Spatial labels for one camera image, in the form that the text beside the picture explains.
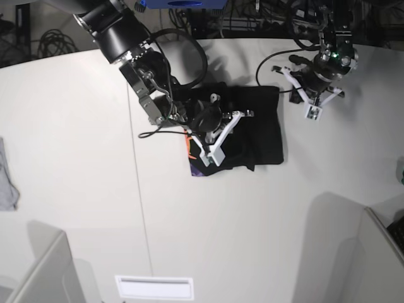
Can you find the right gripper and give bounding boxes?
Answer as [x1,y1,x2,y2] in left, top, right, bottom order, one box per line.
[189,99,229,142]

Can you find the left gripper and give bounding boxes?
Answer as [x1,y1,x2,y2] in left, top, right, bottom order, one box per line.
[289,68,331,104]

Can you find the black T-shirt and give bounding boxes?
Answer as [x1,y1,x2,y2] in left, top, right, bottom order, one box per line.
[174,82,284,177]

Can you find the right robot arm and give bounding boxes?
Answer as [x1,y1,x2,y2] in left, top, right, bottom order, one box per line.
[48,1,223,136]

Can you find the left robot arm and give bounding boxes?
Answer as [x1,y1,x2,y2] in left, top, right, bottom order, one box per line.
[255,1,359,107]

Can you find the blue box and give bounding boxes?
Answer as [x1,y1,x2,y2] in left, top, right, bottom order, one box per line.
[145,0,227,9]

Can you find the black keyboard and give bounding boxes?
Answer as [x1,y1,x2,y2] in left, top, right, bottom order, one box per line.
[388,220,404,250]

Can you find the right white partition panel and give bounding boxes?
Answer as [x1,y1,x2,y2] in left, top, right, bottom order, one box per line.
[323,208,403,302]

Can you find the white partition panel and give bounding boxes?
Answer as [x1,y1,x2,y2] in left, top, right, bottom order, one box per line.
[1,231,86,302]
[323,208,403,302]

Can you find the grey cloth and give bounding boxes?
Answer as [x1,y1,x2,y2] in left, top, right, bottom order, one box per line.
[1,138,20,211]

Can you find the left white partition panel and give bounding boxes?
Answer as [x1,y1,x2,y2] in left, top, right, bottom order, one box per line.
[1,231,86,302]

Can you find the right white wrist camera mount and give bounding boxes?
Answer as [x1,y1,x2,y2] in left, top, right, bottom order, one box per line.
[186,110,254,167]

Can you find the coiled black cable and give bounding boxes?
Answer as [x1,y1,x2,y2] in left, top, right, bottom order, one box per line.
[37,28,79,57]

